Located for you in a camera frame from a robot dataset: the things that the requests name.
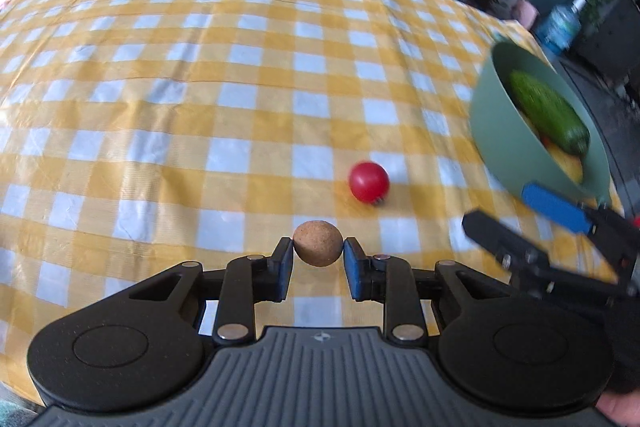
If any person's right hand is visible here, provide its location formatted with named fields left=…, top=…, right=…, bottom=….
left=597, top=390, right=640, bottom=427

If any yellow white checkered tablecloth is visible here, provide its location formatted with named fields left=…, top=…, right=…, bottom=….
left=0, top=0, right=626, bottom=408

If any dark grey sideboard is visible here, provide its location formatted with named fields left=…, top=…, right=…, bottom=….
left=573, top=0, right=639, bottom=83

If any pink small heater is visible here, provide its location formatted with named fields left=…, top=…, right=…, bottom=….
left=512, top=0, right=539, bottom=30

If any green colander bowl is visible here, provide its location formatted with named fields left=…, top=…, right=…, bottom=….
left=470, top=39, right=612, bottom=205

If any red cherry tomato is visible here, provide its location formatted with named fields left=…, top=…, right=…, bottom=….
left=348, top=161, right=390, bottom=205

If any brown longan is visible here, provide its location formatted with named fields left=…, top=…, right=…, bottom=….
left=293, top=220, right=343, bottom=268

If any green cucumber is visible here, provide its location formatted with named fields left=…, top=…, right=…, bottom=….
left=508, top=70, right=590, bottom=157

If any blue water jug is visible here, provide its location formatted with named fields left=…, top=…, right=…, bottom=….
left=535, top=0, right=587, bottom=58

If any yellow red apple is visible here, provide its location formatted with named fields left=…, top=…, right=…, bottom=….
left=544, top=142, right=584, bottom=184

